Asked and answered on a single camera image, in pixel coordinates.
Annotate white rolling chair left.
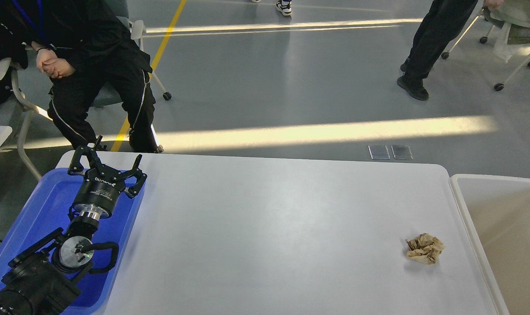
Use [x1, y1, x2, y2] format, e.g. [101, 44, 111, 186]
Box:
[0, 17, 172, 181]

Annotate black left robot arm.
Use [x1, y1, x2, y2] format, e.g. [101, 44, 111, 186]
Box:
[0, 144, 147, 315]

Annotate left metal floor plate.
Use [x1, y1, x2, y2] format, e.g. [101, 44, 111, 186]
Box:
[368, 145, 391, 160]

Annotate blue plastic tray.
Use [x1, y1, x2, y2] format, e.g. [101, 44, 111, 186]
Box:
[0, 168, 145, 315]

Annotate white sneaker foot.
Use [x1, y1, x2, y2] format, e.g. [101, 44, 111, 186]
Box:
[276, 0, 292, 17]

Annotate right metal floor plate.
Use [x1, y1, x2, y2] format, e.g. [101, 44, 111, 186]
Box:
[391, 145, 414, 160]

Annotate crumpled brown paper ball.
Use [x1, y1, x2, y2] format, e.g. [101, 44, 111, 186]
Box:
[406, 233, 446, 265]

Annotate seated person in black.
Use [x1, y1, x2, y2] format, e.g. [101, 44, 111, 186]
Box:
[0, 0, 163, 153]

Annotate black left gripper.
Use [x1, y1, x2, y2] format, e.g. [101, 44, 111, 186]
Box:
[67, 138, 147, 221]

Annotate white plastic bin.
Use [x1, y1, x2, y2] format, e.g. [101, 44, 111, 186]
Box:
[450, 174, 530, 315]

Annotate metal floor plate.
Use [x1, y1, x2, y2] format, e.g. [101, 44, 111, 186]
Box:
[368, 145, 391, 160]
[391, 145, 414, 160]

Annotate walking person dark trousers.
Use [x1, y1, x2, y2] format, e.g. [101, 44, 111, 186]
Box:
[397, 0, 477, 101]

